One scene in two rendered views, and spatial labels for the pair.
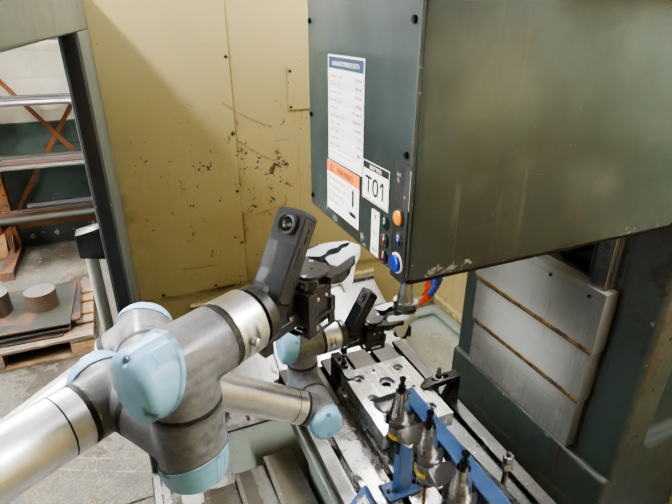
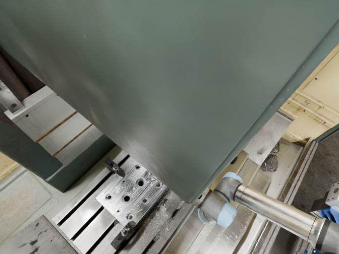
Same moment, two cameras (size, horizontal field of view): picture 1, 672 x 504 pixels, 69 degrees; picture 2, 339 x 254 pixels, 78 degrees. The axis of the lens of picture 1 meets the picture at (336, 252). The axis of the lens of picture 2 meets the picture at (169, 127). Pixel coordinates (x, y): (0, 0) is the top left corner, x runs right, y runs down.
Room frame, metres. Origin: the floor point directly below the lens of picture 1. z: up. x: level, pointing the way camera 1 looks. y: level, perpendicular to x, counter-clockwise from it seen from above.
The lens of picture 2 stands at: (1.22, 0.09, 2.04)
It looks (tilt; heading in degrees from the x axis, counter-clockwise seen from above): 59 degrees down; 235
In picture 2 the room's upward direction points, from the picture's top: 8 degrees clockwise
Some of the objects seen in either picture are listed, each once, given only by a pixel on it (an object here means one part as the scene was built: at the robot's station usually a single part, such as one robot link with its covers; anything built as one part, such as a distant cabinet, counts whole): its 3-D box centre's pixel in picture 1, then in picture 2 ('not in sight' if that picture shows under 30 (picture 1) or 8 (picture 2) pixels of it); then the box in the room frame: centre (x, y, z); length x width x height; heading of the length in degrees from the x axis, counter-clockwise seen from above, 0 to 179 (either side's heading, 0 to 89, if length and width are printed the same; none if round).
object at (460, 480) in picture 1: (461, 480); not in sight; (0.64, -0.23, 1.26); 0.04 x 0.04 x 0.07
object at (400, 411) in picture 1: (401, 402); not in sight; (0.84, -0.14, 1.26); 0.04 x 0.04 x 0.07
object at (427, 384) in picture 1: (439, 386); (115, 169); (1.23, -0.33, 0.97); 0.13 x 0.03 x 0.15; 113
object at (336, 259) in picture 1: (346, 271); not in sight; (0.60, -0.01, 1.71); 0.09 x 0.03 x 0.06; 143
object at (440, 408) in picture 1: (393, 397); (134, 191); (1.19, -0.18, 0.97); 0.29 x 0.23 x 0.05; 23
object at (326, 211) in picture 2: not in sight; (330, 220); (0.29, 0.42, 0.86); 0.09 x 0.09 x 0.09; 23
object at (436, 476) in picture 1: (442, 475); not in sight; (0.69, -0.21, 1.21); 0.07 x 0.05 x 0.01; 113
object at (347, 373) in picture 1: (342, 371); (124, 234); (1.30, -0.02, 0.97); 0.13 x 0.03 x 0.15; 23
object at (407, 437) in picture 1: (412, 436); not in sight; (0.79, -0.16, 1.21); 0.07 x 0.05 x 0.01; 113
